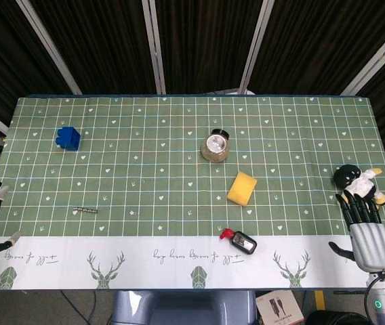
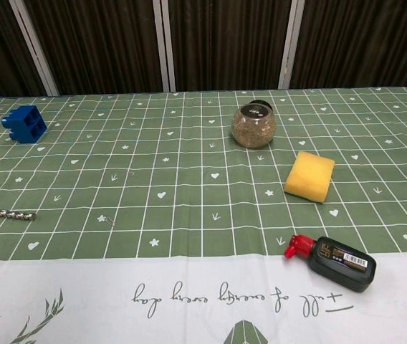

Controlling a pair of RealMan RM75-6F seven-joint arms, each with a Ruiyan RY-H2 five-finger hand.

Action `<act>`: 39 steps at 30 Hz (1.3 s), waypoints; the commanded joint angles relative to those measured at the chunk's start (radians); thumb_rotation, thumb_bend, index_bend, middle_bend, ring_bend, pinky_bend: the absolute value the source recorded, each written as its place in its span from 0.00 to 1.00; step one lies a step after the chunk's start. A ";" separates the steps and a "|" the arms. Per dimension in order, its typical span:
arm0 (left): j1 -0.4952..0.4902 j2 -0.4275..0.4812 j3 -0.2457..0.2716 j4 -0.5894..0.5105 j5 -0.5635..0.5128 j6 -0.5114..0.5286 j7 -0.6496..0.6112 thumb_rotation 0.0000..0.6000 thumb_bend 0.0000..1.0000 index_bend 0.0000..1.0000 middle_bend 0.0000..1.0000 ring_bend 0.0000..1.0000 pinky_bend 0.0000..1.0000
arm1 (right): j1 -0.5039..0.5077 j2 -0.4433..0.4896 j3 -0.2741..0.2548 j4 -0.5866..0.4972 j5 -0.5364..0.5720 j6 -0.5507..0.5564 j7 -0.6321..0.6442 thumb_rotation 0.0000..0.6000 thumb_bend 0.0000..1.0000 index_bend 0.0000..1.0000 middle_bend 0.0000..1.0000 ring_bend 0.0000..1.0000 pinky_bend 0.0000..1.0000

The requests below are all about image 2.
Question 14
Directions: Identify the white partition frame post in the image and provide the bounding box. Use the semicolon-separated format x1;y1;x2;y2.
9;0;61;97
152;0;177;92
277;0;306;90

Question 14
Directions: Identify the green checked tablecloth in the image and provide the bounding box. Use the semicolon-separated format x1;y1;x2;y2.
0;85;407;344

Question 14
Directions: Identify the dark brown pleated curtain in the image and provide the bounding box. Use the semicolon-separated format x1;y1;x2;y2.
0;0;407;98

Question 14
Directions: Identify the black ink bottle red cap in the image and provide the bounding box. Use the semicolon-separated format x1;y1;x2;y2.
283;234;378;293

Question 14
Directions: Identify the silver metal chain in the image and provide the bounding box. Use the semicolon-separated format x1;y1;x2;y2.
0;209;38;221

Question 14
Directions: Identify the blue toy building block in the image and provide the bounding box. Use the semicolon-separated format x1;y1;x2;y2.
1;105;48;145

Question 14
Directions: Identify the yellow sponge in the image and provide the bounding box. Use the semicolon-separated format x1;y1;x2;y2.
284;150;336;205

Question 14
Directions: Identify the round glass seasoning jar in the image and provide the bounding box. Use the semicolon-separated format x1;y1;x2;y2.
231;100;277;148

